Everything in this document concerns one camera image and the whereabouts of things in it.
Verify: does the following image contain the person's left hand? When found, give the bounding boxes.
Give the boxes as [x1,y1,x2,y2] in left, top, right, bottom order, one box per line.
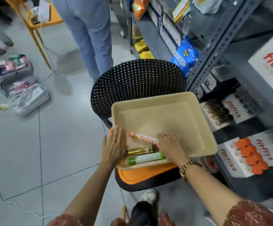
[100,125,128,168]

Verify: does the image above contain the person's right hand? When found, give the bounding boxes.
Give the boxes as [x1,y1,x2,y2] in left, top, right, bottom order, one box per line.
[157,133,190,168]

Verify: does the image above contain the orange and white tube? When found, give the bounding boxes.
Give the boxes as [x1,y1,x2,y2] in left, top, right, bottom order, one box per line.
[129,131,160,146]

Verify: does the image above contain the beige rectangular tray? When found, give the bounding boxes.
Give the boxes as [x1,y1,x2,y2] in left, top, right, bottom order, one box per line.
[111,92,218,171]

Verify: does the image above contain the person's right forearm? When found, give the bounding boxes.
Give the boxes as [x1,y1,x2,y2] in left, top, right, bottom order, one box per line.
[180,162,243,226]

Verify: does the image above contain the person's left forearm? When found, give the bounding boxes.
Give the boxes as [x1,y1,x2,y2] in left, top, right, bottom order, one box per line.
[62,162,118,224]

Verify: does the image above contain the gold tube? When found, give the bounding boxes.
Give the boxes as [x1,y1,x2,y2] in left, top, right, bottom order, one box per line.
[126,146,154,156]

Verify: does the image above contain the green and white tube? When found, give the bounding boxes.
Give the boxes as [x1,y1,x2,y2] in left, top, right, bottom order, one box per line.
[127,151,166,166]

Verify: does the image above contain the orange seat cushion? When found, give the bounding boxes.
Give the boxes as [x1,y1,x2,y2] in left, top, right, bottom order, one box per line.
[109,126,178,185]

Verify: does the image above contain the gold wristwatch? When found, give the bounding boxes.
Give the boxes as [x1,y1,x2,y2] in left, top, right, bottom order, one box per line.
[179,160,202,183]

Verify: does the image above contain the person's white shoe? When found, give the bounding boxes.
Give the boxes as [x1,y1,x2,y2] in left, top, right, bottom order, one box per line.
[140,189,160,205]

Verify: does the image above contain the black perforated chair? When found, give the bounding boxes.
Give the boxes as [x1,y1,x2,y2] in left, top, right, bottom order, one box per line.
[90,59,187,192]

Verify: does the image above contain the person's black trouser leg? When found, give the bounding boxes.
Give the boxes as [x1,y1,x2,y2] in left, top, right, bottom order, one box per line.
[129,201,158,226]

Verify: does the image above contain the white box dark berry print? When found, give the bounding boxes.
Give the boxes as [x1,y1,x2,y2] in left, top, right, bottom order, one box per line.
[200,91,260,132]

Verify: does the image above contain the small dark labelled boxes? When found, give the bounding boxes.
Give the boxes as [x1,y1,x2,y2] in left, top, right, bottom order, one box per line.
[194,72,219,100]

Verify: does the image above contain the red patterned left sleeve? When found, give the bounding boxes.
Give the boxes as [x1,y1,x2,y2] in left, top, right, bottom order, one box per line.
[47,214,83,226]

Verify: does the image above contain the red patterned sleeve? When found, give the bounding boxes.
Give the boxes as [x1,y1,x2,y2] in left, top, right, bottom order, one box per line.
[222,200,273,226]
[47,214,83,226]

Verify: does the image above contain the blue snack packet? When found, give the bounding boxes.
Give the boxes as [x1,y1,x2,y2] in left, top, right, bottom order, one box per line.
[171,36,200,77]

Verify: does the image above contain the white box orange fruit print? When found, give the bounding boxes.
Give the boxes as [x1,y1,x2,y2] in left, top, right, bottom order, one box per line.
[218,129,273,178]

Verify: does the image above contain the row of white labelled boxes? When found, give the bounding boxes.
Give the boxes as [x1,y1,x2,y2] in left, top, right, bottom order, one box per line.
[148,0,183,55]

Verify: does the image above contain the red patterned right sleeve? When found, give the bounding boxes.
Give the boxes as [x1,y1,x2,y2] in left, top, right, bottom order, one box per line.
[222,200,273,226]

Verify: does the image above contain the grey basket with packets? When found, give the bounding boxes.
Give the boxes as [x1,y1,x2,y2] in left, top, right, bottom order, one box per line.
[0,54,35,85]

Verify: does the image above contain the grey metal shelf rack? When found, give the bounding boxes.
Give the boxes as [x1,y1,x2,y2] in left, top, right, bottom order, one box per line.
[127,0,273,203]

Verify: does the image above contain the orange snack packet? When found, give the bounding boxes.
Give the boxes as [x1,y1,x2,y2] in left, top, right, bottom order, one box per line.
[132,0,151,21]

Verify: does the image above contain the yellow table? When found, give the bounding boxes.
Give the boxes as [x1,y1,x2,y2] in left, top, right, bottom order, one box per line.
[3,0,64,70]

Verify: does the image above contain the yellow and red labelled packet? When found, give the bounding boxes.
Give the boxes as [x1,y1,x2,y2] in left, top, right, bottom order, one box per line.
[171,0,191,25]

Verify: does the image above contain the large white box red print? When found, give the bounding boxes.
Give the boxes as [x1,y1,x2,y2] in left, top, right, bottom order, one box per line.
[248,33,273,101]

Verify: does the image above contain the white bag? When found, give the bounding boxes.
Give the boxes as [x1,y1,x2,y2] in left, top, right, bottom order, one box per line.
[31,0,51,24]

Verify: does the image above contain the white packet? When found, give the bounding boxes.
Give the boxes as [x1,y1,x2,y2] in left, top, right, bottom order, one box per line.
[193,0,224,14]

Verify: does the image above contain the white tray with cables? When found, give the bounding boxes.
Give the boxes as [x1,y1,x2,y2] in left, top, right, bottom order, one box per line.
[0,80,50,117]

